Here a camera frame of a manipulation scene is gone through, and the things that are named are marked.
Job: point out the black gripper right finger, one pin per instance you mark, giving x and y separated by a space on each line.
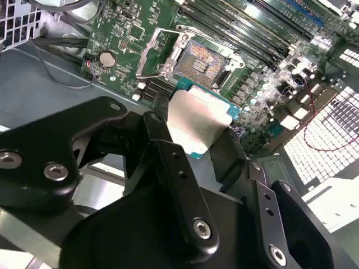
305 232

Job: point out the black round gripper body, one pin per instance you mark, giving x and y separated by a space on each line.
126 238

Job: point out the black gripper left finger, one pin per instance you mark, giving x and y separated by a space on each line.
42 151

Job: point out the silver CPU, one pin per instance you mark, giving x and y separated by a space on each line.
196 120

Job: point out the metal socket cover frame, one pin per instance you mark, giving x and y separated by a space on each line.
147 50

